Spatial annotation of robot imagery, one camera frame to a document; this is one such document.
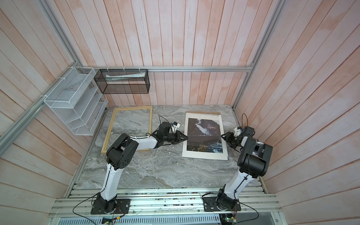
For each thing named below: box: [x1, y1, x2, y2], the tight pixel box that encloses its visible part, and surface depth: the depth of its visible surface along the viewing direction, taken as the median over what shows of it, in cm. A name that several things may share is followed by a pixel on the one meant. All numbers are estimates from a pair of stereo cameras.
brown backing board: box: [185, 111, 222, 117], surface depth 121 cm
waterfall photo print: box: [181, 112, 229, 161], surface depth 103 cm
